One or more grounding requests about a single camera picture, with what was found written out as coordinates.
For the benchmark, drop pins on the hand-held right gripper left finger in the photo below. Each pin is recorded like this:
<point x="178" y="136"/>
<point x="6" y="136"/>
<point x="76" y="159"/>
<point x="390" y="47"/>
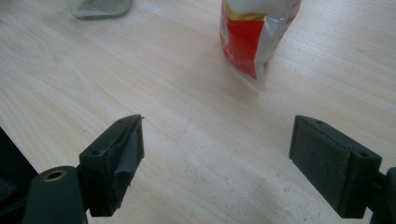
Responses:
<point x="109" y="168"/>

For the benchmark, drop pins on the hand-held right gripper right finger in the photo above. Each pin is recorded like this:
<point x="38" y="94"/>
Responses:
<point x="327" y="165"/>

